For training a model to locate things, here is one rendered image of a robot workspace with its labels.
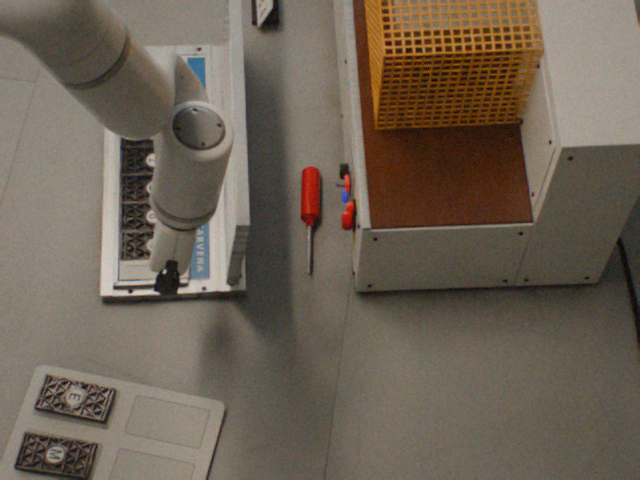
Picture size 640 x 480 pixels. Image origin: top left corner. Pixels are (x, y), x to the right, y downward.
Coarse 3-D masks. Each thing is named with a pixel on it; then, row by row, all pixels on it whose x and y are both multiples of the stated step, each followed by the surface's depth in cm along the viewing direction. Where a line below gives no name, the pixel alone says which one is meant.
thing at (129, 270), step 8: (120, 264) 190; (128, 264) 190; (136, 264) 190; (144, 264) 190; (120, 272) 189; (128, 272) 189; (136, 272) 189; (144, 272) 189; (152, 272) 189; (120, 280) 188; (128, 280) 189; (136, 280) 189; (144, 280) 189
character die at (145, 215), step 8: (128, 208) 195; (136, 208) 194; (144, 208) 195; (120, 216) 193; (128, 216) 194; (136, 216) 194; (144, 216) 194; (152, 216) 194; (120, 224) 193; (128, 224) 193; (136, 224) 193; (144, 224) 193; (152, 224) 193; (120, 232) 192
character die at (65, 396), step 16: (48, 384) 182; (64, 384) 183; (80, 384) 182; (96, 384) 182; (48, 400) 181; (64, 400) 181; (80, 400) 181; (96, 400) 181; (112, 400) 182; (80, 416) 180; (96, 416) 180
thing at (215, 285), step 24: (168, 48) 209; (192, 48) 209; (216, 48) 210; (216, 72) 208; (216, 96) 206; (120, 192) 197; (216, 216) 195; (216, 240) 193; (216, 264) 191; (144, 288) 189; (192, 288) 189; (216, 288) 189; (240, 288) 189
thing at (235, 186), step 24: (240, 0) 190; (240, 24) 188; (240, 48) 186; (240, 72) 184; (240, 96) 182; (240, 120) 180; (240, 144) 178; (240, 168) 177; (240, 192) 175; (240, 216) 173; (240, 240) 176; (240, 264) 182
